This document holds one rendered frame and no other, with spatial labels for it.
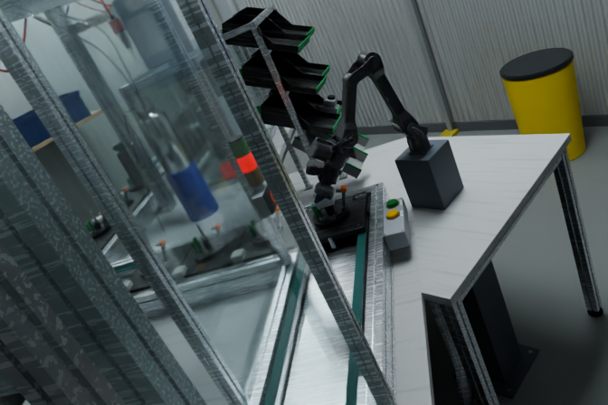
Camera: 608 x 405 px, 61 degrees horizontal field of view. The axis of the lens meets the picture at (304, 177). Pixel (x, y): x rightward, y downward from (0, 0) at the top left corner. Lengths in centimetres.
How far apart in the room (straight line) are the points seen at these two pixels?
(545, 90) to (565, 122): 26
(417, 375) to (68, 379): 104
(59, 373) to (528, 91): 323
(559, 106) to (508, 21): 77
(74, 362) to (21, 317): 5
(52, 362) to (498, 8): 373
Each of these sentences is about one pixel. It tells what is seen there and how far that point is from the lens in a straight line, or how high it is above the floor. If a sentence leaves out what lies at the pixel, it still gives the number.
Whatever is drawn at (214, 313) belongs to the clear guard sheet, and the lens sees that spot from 56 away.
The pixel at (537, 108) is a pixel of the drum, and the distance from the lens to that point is 347.
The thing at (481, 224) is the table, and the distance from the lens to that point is 173.
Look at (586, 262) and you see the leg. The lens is 240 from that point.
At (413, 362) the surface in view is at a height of 86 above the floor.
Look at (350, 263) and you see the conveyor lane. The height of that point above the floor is 92.
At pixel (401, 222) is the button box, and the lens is 166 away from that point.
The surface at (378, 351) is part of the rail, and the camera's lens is 128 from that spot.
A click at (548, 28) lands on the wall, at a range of 385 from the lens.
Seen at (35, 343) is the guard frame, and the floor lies 168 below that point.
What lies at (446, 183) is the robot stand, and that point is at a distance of 184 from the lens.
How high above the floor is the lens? 182
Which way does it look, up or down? 23 degrees down
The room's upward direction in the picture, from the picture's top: 25 degrees counter-clockwise
